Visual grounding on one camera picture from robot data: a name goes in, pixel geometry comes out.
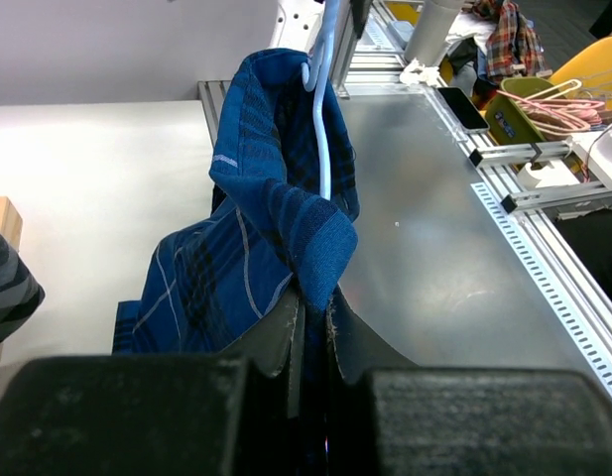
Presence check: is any black white plaid shirt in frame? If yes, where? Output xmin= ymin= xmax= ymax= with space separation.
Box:
xmin=0 ymin=253 xmax=46 ymax=342

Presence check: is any red plaid shirt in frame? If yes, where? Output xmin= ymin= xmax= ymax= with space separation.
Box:
xmin=471 ymin=1 xmax=549 ymax=85

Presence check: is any wooden clothes rack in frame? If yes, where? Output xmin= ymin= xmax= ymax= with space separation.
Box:
xmin=0 ymin=195 xmax=24 ymax=413

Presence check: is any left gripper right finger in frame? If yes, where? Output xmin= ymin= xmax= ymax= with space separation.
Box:
xmin=326 ymin=291 xmax=612 ymax=475

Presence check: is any aluminium mounting rail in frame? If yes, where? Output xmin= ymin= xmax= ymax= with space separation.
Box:
xmin=197 ymin=80 xmax=231 ymax=146

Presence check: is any crumpled white tissue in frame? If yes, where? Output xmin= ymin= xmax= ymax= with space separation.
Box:
xmin=399 ymin=59 xmax=441 ymax=87

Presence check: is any blue plaid shirt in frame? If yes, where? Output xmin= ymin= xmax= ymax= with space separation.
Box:
xmin=111 ymin=47 xmax=361 ymax=358

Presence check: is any perforated cable duct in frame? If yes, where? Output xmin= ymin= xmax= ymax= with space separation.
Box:
xmin=471 ymin=182 xmax=612 ymax=400

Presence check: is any olive green bin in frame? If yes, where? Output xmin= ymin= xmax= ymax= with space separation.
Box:
xmin=485 ymin=76 xmax=590 ymax=145

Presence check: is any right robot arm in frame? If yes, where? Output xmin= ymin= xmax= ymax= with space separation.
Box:
xmin=270 ymin=0 xmax=324 ymax=53

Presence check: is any pink hangers pile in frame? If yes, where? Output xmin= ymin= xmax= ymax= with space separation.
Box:
xmin=499 ymin=79 xmax=612 ymax=140

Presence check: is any grey cylinder post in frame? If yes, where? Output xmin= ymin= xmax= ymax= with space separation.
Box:
xmin=404 ymin=0 xmax=464 ymax=66

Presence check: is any light blue wire hanger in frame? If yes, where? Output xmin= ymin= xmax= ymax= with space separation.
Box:
xmin=302 ymin=0 xmax=340 ymax=200

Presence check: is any black smartphone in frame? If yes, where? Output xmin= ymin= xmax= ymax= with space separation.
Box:
xmin=436 ymin=87 xmax=490 ymax=134

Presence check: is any yellow chair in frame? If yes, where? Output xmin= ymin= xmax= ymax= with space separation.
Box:
xmin=550 ymin=36 xmax=612 ymax=110

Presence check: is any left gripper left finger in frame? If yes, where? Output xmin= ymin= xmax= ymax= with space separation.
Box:
xmin=0 ymin=291 xmax=305 ymax=475

